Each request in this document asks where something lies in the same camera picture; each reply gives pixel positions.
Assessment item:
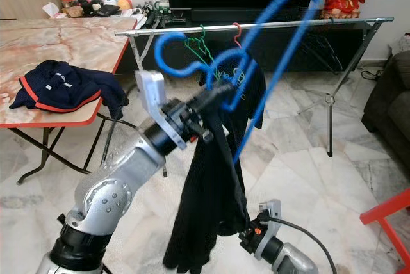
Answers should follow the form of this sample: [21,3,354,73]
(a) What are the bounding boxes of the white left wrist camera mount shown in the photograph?
[135,69,190,150]

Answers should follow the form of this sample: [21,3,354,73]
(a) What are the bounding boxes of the plain black garment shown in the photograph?
[162,104,252,274]

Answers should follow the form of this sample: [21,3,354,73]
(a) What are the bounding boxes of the green black toy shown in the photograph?
[142,3,174,30]

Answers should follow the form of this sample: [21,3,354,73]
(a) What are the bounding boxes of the red plastic hanger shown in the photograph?
[233,22,245,49]

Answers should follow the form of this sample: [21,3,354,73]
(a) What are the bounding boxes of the black power cord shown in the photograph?
[359,68,388,84]

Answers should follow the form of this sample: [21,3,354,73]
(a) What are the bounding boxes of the red lid jar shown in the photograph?
[61,0,81,17]

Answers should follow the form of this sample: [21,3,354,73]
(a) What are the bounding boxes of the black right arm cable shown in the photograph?
[266,216,339,274]

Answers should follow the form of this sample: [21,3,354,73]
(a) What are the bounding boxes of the black plush toy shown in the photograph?
[78,0,119,17]

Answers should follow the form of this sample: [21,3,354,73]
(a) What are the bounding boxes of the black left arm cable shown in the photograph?
[99,85,140,175]

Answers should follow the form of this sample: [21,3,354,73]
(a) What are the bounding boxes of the red plastic stool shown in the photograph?
[360,188,410,249]

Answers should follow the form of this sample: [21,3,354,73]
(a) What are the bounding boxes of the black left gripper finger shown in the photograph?
[208,90,244,113]
[199,72,254,103]

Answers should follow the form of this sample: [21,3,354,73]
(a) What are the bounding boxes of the blue plastic hanger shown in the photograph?
[152,0,327,163]

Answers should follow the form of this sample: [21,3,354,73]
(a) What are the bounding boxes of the white tissue pack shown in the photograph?
[42,2,63,19]

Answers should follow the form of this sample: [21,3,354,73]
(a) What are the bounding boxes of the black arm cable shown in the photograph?
[266,216,339,274]
[99,85,140,175]

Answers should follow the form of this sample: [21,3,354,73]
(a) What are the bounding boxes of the navy jacket red trim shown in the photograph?
[10,60,129,121]

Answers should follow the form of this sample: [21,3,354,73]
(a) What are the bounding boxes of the black TV console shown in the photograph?
[127,9,391,73]

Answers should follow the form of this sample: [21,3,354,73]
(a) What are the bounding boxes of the black soundbar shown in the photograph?
[189,7,321,22]

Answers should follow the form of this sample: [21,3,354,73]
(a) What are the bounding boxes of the brown fabric sofa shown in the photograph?
[361,50,410,159]

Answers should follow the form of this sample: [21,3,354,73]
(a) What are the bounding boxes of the marble top folding table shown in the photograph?
[0,17,135,185]

